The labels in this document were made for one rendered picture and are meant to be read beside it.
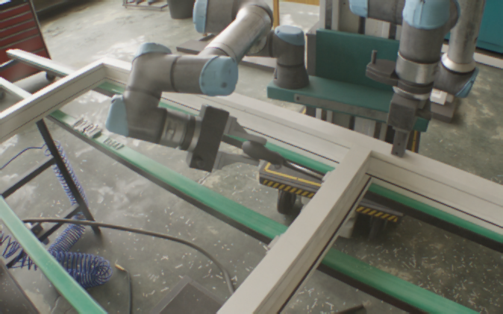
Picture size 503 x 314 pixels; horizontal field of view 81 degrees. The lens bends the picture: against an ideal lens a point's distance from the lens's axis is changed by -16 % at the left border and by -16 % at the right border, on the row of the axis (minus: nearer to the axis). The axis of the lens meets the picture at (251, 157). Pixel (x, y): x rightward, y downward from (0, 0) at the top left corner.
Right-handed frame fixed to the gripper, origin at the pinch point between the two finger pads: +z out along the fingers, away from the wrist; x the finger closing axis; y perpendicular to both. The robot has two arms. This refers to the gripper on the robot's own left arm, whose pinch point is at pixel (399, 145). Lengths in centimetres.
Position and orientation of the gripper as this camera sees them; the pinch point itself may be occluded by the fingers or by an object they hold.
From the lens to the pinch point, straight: 75.6
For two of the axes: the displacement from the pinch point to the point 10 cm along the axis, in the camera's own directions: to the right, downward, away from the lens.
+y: 8.0, 3.4, -4.9
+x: 5.9, -5.4, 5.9
